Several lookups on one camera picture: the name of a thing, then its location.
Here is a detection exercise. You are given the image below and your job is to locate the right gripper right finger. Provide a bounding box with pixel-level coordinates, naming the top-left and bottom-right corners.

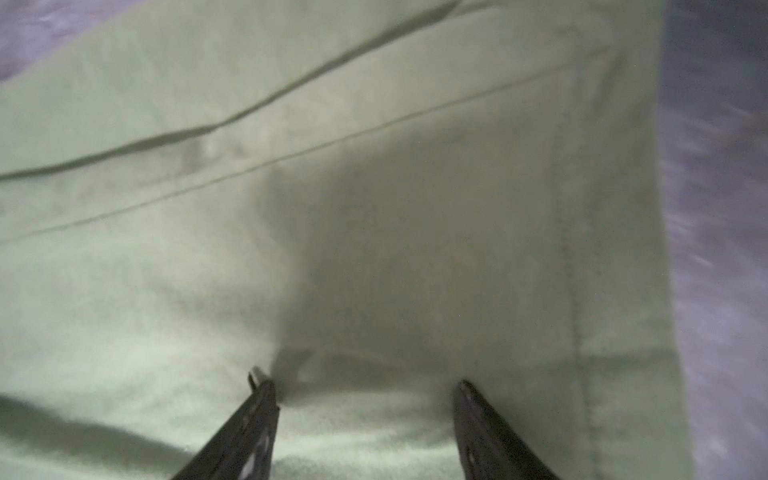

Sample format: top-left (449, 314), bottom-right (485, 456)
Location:
top-left (452, 380), bottom-right (558, 480)

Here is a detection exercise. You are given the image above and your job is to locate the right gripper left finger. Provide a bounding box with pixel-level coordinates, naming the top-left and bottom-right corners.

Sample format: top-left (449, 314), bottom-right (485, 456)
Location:
top-left (173, 367), bottom-right (280, 480)

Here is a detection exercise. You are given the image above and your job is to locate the green tank top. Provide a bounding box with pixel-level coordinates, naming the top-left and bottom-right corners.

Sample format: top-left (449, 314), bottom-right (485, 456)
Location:
top-left (1, 1), bottom-right (693, 479)

